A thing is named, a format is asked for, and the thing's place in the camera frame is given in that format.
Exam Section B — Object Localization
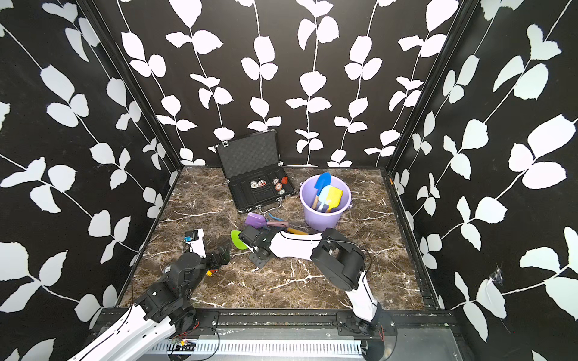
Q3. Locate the light blue toy shovel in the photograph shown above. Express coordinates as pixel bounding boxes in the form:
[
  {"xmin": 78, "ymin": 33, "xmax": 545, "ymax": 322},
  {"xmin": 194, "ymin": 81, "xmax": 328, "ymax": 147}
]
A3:
[{"xmin": 316, "ymin": 185, "xmax": 331, "ymax": 211}]

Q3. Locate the blue toy shovel tan handle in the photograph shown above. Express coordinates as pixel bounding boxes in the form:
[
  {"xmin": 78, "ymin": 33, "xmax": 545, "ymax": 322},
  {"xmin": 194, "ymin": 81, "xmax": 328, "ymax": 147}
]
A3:
[{"xmin": 312, "ymin": 172, "xmax": 331, "ymax": 210}]

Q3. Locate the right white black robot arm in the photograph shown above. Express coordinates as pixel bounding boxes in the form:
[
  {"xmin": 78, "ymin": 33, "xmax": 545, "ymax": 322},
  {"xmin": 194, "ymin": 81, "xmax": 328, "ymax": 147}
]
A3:
[{"xmin": 239, "ymin": 226, "xmax": 379, "ymax": 324}]

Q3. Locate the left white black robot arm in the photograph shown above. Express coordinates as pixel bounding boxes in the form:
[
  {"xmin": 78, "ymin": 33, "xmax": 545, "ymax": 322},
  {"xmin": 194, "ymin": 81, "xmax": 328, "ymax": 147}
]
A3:
[{"xmin": 71, "ymin": 248, "xmax": 230, "ymax": 360}]

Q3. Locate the purple plastic bucket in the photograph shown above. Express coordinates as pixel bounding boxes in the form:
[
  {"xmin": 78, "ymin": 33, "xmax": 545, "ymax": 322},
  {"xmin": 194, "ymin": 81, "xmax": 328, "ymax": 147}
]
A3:
[{"xmin": 299, "ymin": 174, "xmax": 352, "ymax": 231}]

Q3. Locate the green toy shovel yellow handle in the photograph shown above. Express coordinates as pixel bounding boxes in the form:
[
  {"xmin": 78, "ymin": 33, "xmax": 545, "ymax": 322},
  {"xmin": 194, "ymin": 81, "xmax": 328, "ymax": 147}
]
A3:
[{"xmin": 230, "ymin": 230, "xmax": 248, "ymax": 251}]

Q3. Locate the white perforated strip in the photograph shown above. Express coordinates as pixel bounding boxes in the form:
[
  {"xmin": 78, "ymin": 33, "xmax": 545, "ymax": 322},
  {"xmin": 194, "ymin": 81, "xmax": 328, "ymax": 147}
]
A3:
[{"xmin": 146, "ymin": 339, "xmax": 363, "ymax": 357}]

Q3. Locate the black front mounting rail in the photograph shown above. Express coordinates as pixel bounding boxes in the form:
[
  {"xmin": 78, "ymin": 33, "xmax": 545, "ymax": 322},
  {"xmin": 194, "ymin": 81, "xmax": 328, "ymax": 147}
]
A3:
[{"xmin": 185, "ymin": 308, "xmax": 461, "ymax": 338}]

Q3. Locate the open black foam case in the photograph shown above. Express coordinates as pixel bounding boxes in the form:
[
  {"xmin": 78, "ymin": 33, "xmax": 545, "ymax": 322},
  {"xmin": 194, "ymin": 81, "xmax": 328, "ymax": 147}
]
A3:
[{"xmin": 215, "ymin": 129, "xmax": 296, "ymax": 214}]

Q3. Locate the blue toy rake yellow handle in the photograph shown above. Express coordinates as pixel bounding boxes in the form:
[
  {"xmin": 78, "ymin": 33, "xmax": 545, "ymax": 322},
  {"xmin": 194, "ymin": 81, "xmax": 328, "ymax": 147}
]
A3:
[{"xmin": 267, "ymin": 217, "xmax": 307, "ymax": 236}]

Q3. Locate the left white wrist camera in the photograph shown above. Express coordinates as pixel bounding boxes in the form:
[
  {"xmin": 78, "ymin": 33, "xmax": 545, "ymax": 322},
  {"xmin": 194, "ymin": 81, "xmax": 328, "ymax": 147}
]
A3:
[{"xmin": 184, "ymin": 229, "xmax": 206, "ymax": 258}]

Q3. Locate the purple toy shovel pink handle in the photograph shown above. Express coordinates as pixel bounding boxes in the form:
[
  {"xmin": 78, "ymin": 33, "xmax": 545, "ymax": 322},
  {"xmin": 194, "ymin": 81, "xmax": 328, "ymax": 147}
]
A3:
[{"xmin": 245, "ymin": 212, "xmax": 289, "ymax": 229}]

